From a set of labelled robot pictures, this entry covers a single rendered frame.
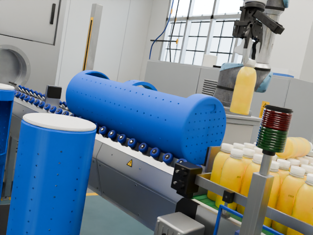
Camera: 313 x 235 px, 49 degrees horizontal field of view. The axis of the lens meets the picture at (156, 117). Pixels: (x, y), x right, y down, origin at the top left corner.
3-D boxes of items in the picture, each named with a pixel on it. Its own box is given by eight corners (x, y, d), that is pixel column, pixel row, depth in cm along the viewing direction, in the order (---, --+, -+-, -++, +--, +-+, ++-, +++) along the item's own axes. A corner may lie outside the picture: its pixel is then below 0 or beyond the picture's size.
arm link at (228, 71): (219, 85, 190) (224, 60, 188) (243, 89, 185) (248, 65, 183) (214, 84, 179) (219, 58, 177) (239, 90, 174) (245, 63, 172)
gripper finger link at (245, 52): (233, 64, 123) (240, 40, 124) (247, 65, 119) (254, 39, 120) (228, 60, 121) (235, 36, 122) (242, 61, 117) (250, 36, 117)
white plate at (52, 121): (106, 131, 129) (106, 134, 129) (83, 116, 152) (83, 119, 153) (30, 125, 115) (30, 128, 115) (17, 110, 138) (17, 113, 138)
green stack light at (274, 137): (263, 145, 83) (268, 125, 82) (289, 152, 79) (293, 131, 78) (250, 145, 79) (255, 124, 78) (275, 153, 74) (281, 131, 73)
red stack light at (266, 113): (268, 125, 82) (271, 109, 82) (293, 131, 78) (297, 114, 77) (255, 124, 78) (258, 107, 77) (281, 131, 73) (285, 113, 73)
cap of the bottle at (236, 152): (227, 153, 109) (228, 148, 109) (237, 154, 111) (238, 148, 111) (234, 156, 106) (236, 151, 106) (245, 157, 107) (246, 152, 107)
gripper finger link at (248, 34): (247, 51, 121) (253, 29, 121) (251, 51, 119) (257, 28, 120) (240, 46, 117) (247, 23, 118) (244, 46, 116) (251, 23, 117)
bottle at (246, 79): (251, 115, 123) (261, 67, 122) (244, 114, 117) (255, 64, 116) (233, 112, 127) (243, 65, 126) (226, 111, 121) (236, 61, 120)
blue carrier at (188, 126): (105, 116, 210) (109, 70, 204) (221, 160, 149) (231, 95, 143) (63, 120, 190) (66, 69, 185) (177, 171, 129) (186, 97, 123)
